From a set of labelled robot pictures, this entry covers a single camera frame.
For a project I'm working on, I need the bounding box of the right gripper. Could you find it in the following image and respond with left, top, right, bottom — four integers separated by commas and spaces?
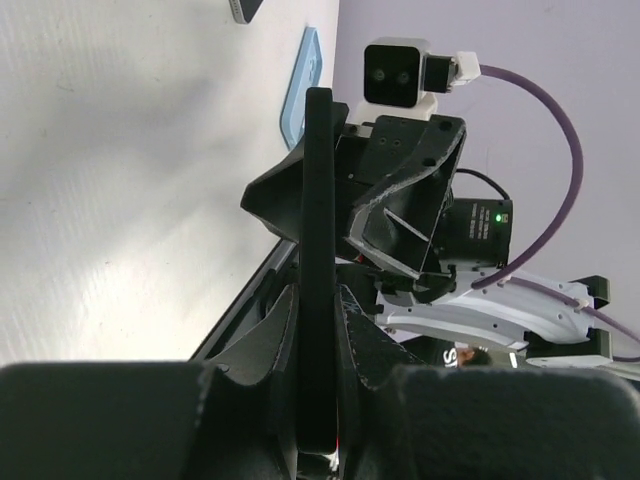
239, 102, 469, 281

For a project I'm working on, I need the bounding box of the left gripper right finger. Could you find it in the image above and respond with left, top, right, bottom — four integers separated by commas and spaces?
336, 287, 639, 479

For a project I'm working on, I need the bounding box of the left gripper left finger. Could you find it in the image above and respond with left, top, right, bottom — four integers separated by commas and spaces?
1, 286, 299, 479

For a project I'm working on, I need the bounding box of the black phone case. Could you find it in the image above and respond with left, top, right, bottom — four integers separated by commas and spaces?
296, 87, 337, 454

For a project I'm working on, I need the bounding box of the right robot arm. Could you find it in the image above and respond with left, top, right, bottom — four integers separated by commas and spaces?
332, 105, 616, 368

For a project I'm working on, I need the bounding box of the bare phone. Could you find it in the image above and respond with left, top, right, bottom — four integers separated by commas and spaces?
229, 0, 263, 25

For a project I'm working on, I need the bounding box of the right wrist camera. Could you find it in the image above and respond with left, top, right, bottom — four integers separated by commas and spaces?
351, 37, 481, 125

